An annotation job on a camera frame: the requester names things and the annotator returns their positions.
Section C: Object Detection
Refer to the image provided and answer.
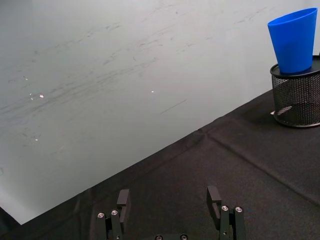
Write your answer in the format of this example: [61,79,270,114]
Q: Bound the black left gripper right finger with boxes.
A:
[206,185,247,240]

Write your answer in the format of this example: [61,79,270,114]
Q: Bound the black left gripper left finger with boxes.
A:
[96,188,130,240]

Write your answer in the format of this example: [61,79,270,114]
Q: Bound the black table cloth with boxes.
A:
[0,55,320,240]

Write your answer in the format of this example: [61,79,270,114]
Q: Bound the black mesh pen holder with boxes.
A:
[269,55,320,129]

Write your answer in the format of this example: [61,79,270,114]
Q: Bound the blue plastic cup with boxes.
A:
[267,7,318,75]

